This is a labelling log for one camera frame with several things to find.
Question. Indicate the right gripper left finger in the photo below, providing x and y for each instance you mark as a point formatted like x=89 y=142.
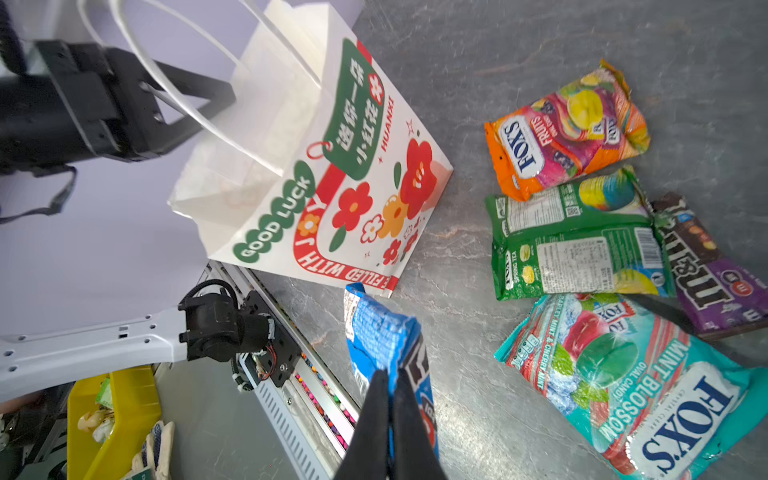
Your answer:
x=368 y=454

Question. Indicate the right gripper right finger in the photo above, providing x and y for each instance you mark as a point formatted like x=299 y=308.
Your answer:
x=412 y=454

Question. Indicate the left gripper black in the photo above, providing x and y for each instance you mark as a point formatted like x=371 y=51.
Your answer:
x=91 y=102

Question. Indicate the blue snack bar packet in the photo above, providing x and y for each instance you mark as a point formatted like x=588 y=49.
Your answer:
x=379 y=339

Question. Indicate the white floral paper bag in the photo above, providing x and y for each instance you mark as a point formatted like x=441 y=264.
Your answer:
x=320 y=170

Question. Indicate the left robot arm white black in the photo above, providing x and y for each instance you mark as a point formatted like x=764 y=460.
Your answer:
x=208 y=322

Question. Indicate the teal Fox's mint bag right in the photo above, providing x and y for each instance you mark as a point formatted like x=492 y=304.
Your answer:
x=654 y=401

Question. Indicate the green candy bag back side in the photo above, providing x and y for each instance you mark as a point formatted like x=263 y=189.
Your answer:
x=596 y=235

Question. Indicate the orange Fox's fruits candy bag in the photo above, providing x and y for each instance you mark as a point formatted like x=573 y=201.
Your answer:
x=583 y=127

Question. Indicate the yellow plastic bin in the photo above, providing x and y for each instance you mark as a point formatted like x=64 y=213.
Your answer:
x=136 y=408

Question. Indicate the purple M&M's packet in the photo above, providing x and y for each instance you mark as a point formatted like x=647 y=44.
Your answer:
x=719 y=297

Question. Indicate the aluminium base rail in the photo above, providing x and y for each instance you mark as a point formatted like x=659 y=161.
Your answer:
x=311 y=412

